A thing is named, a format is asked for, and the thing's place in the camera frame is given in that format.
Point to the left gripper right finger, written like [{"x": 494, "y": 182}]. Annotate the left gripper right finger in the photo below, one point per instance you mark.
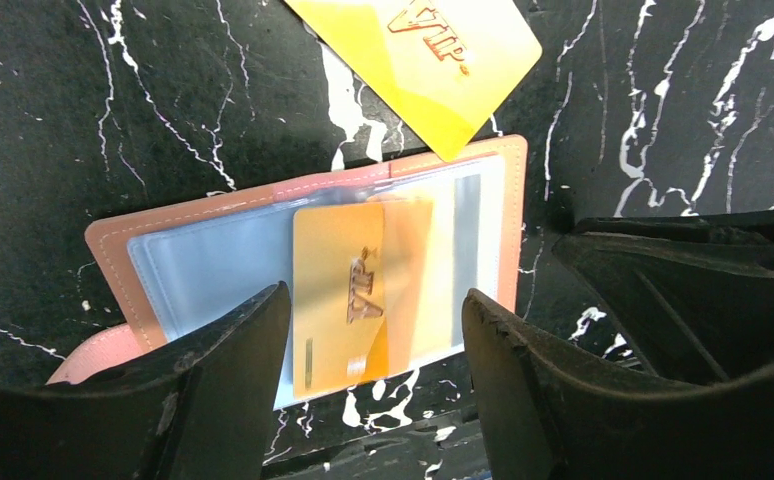
[{"x": 550, "y": 410}]

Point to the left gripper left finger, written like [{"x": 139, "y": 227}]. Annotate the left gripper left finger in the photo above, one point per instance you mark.
[{"x": 197, "y": 408}]

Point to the gold credit card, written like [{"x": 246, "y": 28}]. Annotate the gold credit card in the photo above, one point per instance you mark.
[{"x": 430, "y": 256}]

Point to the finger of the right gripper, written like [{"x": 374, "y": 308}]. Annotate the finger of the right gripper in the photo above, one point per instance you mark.
[{"x": 693, "y": 296}]

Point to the gold VIP card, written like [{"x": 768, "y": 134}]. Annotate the gold VIP card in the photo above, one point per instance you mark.
[
  {"x": 340, "y": 335},
  {"x": 444, "y": 67}
]

